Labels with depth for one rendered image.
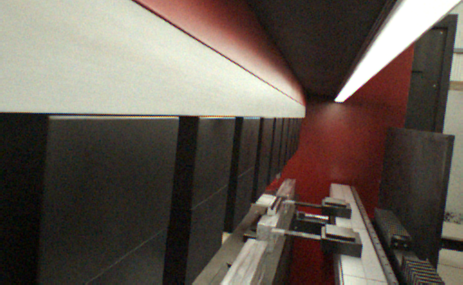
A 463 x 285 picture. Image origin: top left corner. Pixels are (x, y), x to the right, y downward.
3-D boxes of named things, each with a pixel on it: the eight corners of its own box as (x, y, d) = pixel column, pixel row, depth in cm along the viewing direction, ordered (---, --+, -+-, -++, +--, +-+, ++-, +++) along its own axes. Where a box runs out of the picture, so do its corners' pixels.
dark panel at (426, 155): (377, 203, 227) (386, 126, 225) (381, 204, 227) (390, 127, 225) (428, 282, 117) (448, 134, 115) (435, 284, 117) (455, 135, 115)
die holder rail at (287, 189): (283, 194, 239) (285, 177, 239) (294, 194, 238) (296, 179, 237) (273, 213, 190) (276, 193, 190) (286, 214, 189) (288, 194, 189)
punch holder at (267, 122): (229, 185, 92) (237, 113, 91) (266, 190, 90) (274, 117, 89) (212, 197, 77) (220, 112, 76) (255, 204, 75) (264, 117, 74)
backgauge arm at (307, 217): (292, 232, 208) (295, 206, 207) (424, 254, 194) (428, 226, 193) (291, 237, 200) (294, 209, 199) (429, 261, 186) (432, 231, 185)
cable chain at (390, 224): (373, 216, 150) (374, 206, 149) (389, 219, 148) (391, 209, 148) (389, 248, 113) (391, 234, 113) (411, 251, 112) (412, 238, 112)
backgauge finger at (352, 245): (271, 230, 125) (273, 213, 125) (357, 244, 119) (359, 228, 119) (266, 242, 113) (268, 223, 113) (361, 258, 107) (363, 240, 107)
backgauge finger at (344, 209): (284, 202, 166) (285, 190, 166) (348, 212, 160) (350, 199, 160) (281, 208, 154) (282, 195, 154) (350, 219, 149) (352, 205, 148)
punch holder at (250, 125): (204, 203, 72) (213, 111, 71) (250, 210, 70) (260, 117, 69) (174, 224, 58) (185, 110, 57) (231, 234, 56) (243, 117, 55)
